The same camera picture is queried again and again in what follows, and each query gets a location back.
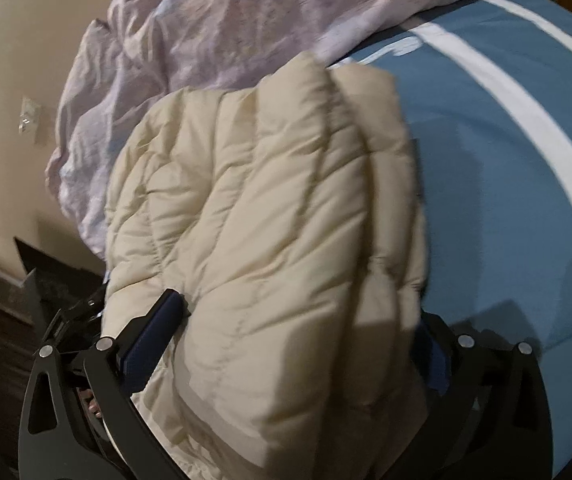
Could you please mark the beige puffer jacket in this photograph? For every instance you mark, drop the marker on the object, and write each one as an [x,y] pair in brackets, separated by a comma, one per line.
[266,235]

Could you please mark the person's left hand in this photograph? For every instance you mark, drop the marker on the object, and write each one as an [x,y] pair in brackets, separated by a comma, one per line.
[91,404]

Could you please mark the white wall socket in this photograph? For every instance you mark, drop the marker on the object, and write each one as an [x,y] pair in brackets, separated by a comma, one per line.
[28,116]

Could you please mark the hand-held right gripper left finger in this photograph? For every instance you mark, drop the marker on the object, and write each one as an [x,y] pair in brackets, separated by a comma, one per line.
[151,337]

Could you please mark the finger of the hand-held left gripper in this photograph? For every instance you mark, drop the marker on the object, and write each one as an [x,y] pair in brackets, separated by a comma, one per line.
[71,312]

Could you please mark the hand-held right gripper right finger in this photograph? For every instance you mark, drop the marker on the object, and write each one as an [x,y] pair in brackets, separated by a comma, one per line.
[433,360]

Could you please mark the blue white striped bed sheet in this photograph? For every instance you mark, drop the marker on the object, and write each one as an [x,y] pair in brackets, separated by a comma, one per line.
[491,185]

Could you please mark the lilac crumpled duvet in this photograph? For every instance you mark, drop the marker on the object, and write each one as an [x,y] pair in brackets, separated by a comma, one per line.
[191,35]

